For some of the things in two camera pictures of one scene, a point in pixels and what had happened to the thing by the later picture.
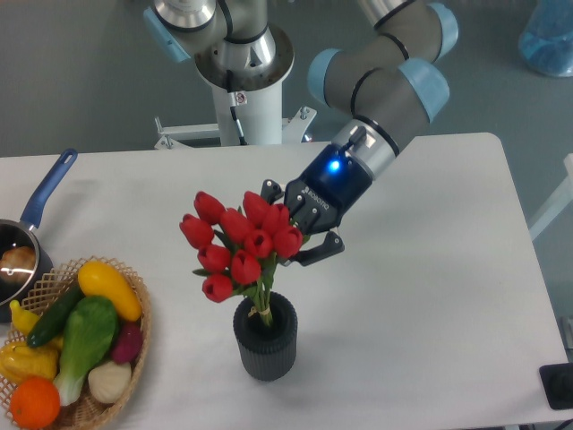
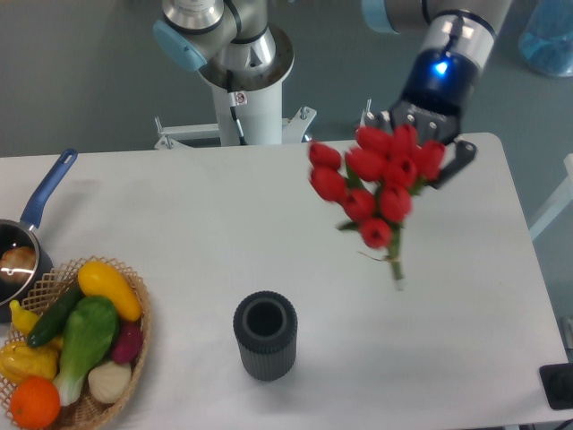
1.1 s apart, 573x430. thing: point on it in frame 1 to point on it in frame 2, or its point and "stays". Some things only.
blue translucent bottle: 546,38 stays
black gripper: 334,184 to 437,87
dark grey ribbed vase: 268,352 stays
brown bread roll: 18,263 stays
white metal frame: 563,201 stays
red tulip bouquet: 238,247 to 376,180
